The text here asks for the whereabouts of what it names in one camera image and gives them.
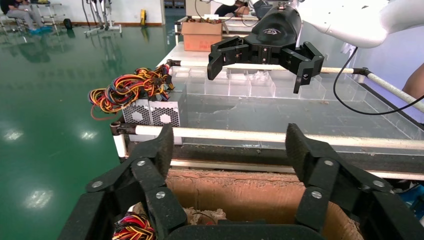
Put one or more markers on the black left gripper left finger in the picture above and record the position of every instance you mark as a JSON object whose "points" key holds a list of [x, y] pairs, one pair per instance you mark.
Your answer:
{"points": [[164, 149]]}

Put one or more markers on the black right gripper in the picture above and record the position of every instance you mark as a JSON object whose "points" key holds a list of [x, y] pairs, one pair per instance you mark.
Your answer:
{"points": [[273, 31]]}

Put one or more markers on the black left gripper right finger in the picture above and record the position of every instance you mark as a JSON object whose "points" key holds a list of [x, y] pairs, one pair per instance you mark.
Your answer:
{"points": [[294, 149]]}

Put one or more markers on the bare bystander forearm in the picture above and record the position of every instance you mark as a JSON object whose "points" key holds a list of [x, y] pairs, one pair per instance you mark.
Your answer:
{"points": [[415, 84]]}

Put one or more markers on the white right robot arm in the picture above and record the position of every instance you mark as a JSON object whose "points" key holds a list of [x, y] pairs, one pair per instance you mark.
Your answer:
{"points": [[348, 20]]}

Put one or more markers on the silver power supply unit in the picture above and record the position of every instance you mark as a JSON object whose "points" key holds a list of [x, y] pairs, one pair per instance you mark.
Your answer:
{"points": [[137, 112], [165, 114]]}

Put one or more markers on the clear acrylic divider tray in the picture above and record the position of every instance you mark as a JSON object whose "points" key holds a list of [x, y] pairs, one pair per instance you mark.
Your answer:
{"points": [[238, 87]]}

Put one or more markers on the white pipe leg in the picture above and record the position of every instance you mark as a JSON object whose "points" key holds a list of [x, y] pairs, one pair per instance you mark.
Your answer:
{"points": [[120, 145]]}

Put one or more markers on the black pipe joint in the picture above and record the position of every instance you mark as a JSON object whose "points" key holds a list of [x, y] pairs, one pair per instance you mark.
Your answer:
{"points": [[173, 62], [361, 71], [121, 128]]}

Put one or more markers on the black table edge strip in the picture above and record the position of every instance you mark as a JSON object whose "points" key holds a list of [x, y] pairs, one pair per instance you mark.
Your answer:
{"points": [[232, 155]]}

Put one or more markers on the person in black shirt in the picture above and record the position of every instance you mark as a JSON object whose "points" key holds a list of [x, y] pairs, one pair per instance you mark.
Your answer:
{"points": [[225, 10]]}

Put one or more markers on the plain brown cardboard box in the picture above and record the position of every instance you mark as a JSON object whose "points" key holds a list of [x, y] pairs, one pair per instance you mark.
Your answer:
{"points": [[200, 38]]}

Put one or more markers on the brown cardboard box with dividers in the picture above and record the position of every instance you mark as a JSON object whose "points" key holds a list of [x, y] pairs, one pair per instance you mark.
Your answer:
{"points": [[238, 195]]}

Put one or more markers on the blue plastic object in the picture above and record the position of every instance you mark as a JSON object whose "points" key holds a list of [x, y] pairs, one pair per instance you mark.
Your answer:
{"points": [[414, 198]]}

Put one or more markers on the yellow upright object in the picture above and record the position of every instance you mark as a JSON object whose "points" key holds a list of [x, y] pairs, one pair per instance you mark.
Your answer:
{"points": [[143, 16]]}

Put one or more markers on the white metal stand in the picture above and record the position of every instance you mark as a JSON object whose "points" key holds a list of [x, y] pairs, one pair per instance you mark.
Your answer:
{"points": [[99, 30]]}

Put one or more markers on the small black floor object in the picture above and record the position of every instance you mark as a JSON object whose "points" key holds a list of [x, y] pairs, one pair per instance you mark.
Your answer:
{"points": [[68, 24]]}

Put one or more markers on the seated person in grey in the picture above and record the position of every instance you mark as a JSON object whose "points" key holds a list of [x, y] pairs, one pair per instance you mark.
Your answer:
{"points": [[23, 13]]}

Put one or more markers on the white pipe rail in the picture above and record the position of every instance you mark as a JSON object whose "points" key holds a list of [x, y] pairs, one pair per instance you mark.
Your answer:
{"points": [[397, 91], [232, 135], [334, 70]]}

